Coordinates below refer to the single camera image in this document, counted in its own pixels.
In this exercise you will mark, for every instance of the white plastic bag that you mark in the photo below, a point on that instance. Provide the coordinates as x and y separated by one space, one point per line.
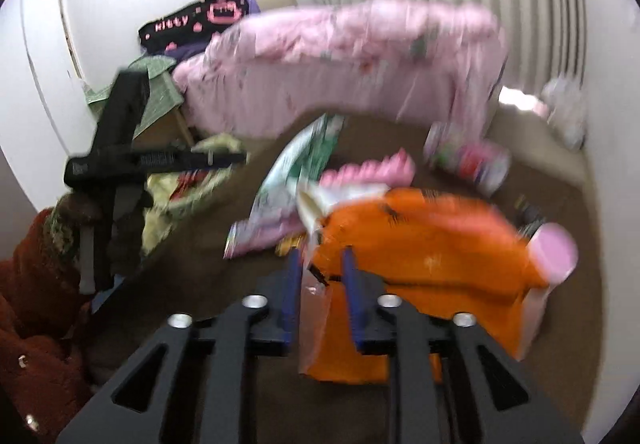
565 109

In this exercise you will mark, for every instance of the green white snack packet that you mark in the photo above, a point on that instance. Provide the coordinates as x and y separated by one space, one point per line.
300 159

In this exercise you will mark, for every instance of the pink cup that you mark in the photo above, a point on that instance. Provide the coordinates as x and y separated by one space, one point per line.
552 249

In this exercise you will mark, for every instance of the small dark wrapper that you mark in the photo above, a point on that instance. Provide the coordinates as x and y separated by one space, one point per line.
531 216

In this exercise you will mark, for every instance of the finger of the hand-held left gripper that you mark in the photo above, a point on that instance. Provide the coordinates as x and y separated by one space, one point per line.
195 158

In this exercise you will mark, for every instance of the green patterned cloth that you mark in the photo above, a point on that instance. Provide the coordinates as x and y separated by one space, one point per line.
160 89

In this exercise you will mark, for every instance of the pink caterpillar toy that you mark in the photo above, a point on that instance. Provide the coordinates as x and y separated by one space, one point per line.
370 172

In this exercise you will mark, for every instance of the orange snack bag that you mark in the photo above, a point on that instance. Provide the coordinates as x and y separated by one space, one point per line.
425 249

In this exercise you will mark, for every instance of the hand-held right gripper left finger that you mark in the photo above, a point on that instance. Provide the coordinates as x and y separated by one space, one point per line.
293 294

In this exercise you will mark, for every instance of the bin with yellow-green bag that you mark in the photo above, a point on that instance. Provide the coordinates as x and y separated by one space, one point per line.
165 204

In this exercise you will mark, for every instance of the pink striped snack packet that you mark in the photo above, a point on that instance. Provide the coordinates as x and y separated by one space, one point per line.
260 236

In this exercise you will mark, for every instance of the pink floral quilt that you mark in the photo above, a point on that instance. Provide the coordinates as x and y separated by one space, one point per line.
340 59

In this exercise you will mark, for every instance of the black cloth with pink print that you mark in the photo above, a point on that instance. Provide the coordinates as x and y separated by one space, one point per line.
200 22

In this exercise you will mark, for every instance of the pink yellow snack packet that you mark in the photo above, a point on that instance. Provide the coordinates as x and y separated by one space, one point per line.
467 159

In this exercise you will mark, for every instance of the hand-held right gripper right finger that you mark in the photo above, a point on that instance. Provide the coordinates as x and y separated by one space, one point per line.
350 294

